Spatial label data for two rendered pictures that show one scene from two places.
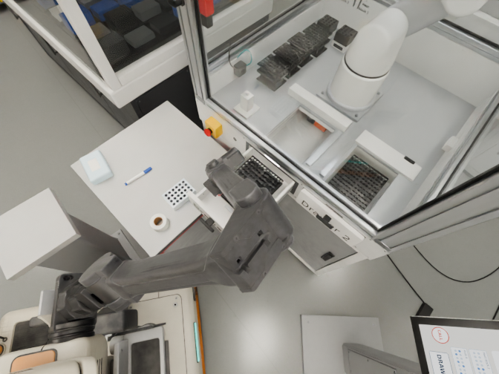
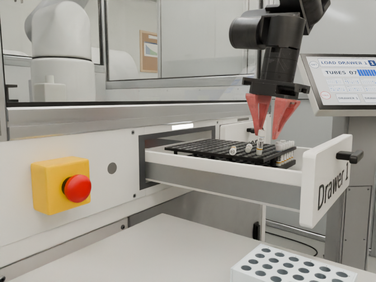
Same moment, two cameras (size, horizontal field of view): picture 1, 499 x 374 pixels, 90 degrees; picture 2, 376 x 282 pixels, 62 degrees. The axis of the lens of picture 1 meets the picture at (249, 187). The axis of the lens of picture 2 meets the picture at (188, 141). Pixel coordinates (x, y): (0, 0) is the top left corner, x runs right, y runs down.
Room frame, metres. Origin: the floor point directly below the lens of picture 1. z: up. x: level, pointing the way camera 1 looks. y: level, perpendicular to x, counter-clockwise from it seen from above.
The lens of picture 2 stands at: (0.56, 0.65, 1.00)
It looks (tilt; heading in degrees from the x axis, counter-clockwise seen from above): 8 degrees down; 268
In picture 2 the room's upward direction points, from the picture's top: straight up
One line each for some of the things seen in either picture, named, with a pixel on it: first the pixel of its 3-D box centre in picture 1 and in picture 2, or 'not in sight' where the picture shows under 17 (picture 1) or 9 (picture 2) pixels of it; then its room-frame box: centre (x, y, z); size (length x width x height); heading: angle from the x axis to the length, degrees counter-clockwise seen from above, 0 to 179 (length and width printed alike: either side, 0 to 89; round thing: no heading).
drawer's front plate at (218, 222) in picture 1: (214, 220); (330, 172); (0.29, 0.12, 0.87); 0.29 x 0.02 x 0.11; 51
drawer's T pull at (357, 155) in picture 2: (209, 222); (348, 155); (0.27, 0.14, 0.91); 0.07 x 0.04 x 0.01; 51
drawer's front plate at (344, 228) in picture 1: (327, 217); (245, 139); (0.34, -0.32, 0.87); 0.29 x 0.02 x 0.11; 51
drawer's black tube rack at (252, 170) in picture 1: (249, 188); (230, 161); (0.44, 0.00, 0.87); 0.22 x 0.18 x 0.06; 141
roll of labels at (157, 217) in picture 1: (159, 222); not in sight; (0.28, 0.37, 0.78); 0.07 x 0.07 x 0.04
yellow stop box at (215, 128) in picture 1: (213, 128); (62, 184); (0.73, 0.19, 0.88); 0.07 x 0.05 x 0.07; 51
